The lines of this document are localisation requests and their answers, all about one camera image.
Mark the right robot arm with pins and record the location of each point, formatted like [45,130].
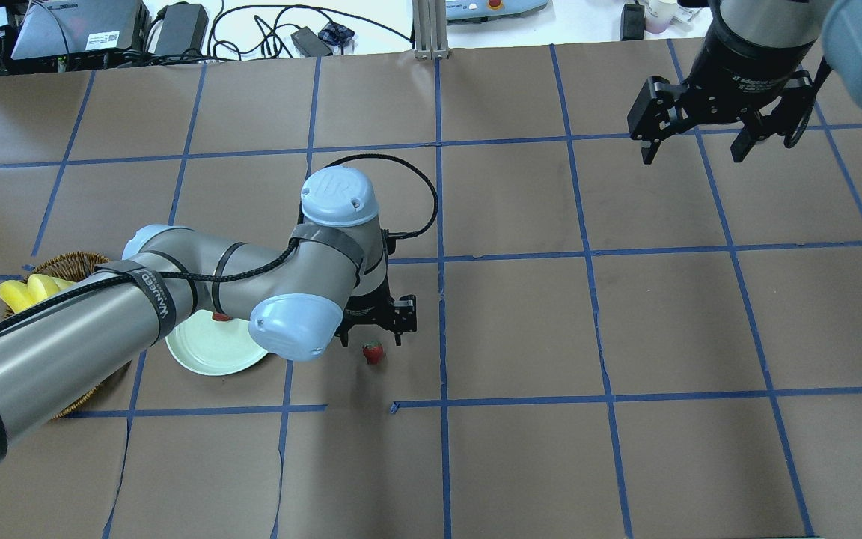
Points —
[762,64]

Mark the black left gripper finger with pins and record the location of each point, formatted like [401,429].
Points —
[404,318]

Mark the aluminium frame post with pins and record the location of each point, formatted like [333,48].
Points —
[429,30]

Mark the brown wicker basket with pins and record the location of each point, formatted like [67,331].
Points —
[72,267]

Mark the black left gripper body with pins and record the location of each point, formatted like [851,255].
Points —
[366,308]

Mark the black power adapter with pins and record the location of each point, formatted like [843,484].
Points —
[309,45]

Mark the yellow banana bunch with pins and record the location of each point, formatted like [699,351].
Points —
[21,295]

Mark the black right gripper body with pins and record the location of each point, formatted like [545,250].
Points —
[751,67]

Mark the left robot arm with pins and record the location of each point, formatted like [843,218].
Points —
[331,276]

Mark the light green plate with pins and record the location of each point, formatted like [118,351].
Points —
[213,348]

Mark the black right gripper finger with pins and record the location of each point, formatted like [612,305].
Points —
[657,113]
[752,132]

